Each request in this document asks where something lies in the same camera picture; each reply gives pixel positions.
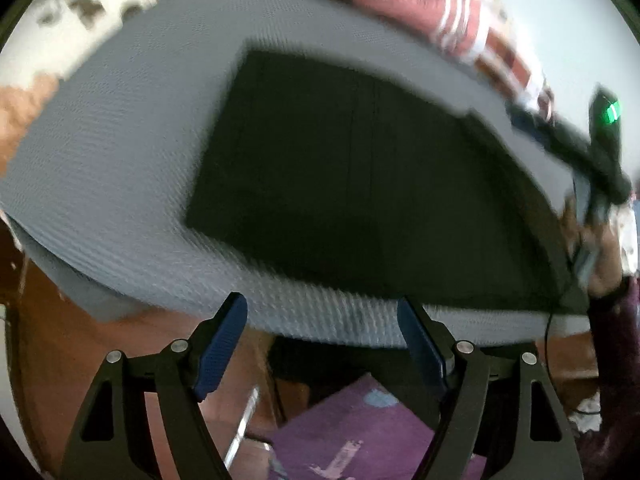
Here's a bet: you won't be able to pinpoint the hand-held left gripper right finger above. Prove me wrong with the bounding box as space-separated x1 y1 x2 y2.
396 295 586 480

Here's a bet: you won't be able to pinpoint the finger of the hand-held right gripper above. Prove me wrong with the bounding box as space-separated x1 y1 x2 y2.
505 101 557 154

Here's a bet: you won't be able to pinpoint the person's right forearm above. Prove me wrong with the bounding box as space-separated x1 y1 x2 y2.
587 280 640 461

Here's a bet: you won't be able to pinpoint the grey ribbed bedsheet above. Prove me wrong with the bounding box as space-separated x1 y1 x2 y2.
0 0 601 351

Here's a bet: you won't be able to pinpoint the purple printed rug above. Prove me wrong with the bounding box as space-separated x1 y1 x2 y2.
265 375 488 480

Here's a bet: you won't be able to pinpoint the black pants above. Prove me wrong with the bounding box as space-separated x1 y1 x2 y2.
186 49 591 316

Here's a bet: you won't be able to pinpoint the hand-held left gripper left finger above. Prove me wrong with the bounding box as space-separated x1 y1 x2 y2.
60 291 249 480

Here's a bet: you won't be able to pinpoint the person's right hand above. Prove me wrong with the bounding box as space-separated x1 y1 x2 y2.
560 195 632 302

